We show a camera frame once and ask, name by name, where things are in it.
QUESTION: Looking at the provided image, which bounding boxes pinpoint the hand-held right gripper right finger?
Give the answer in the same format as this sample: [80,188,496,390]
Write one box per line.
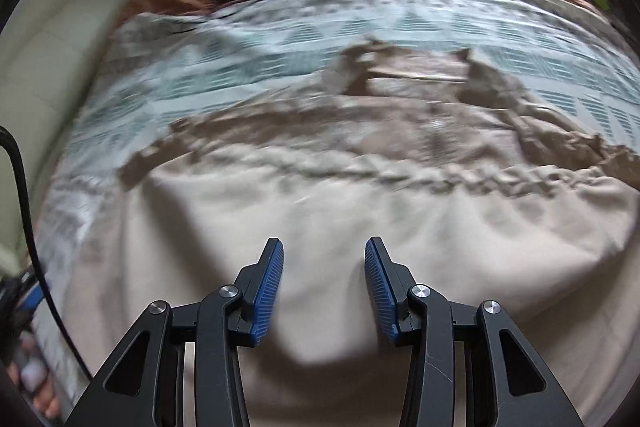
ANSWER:
[364,237,586,427]

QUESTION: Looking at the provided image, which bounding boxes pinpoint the cream padded headboard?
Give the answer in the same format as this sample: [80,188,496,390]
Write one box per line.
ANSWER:
[0,0,186,268]

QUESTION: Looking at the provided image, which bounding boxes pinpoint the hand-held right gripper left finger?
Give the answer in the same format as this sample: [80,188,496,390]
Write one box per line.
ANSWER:
[65,237,285,427]

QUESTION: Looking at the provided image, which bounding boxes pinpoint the thick black cable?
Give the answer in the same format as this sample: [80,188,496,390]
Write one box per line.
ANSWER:
[0,126,93,380]

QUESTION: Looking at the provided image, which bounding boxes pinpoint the beige pants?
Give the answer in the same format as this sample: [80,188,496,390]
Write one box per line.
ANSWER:
[65,37,640,427]

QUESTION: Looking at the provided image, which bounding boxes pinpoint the person's left hand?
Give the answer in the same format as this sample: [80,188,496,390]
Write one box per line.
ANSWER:
[7,352,62,420]

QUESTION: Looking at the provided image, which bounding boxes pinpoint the patterned white blanket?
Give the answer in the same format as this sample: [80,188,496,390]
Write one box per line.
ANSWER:
[35,0,640,388]

